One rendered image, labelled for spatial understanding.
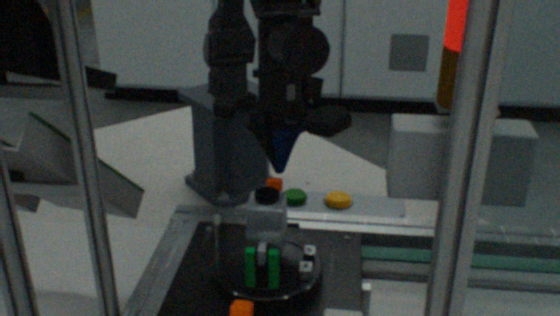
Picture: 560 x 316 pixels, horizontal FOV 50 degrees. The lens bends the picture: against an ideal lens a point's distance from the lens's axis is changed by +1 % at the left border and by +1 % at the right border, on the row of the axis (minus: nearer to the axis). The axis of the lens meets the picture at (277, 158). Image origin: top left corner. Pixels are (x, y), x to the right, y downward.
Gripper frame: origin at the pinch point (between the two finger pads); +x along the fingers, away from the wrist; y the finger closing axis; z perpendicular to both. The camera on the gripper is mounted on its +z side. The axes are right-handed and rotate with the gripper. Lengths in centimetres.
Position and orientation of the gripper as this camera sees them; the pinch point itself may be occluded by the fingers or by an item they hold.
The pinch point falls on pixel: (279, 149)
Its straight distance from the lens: 81.3
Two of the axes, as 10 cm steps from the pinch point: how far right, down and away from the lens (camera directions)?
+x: 0.0, 9.4, 3.4
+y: -8.4, -1.8, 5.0
